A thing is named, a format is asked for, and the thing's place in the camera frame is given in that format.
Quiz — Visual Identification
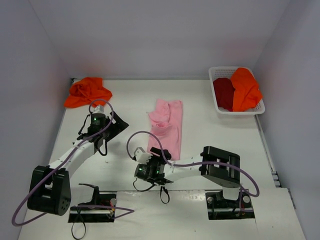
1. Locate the pink t shirt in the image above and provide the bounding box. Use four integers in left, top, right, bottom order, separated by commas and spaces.
147, 99, 183, 161

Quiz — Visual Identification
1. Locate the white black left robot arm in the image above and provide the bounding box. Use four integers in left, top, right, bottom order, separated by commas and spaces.
27, 112, 129, 216

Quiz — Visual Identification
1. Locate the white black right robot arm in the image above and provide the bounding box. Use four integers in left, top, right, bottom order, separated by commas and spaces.
133, 146, 240, 206

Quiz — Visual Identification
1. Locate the orange t shirt on table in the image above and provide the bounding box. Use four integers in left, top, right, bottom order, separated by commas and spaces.
64, 77, 113, 108

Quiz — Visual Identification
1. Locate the dark red t shirt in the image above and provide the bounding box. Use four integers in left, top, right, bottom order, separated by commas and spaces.
213, 77, 235, 112

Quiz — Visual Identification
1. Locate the white plastic basket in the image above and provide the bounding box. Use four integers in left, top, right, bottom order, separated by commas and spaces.
208, 66, 265, 116

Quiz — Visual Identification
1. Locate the orange t shirt in basket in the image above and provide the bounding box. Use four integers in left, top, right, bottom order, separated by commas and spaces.
230, 67, 263, 112

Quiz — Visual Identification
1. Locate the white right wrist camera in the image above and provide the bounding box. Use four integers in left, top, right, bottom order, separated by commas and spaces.
133, 147, 153, 165

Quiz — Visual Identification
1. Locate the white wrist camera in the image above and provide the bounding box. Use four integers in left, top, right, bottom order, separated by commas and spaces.
92, 104, 104, 114
133, 147, 153, 165

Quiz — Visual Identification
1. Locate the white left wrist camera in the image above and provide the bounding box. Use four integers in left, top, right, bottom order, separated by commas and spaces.
92, 104, 104, 114

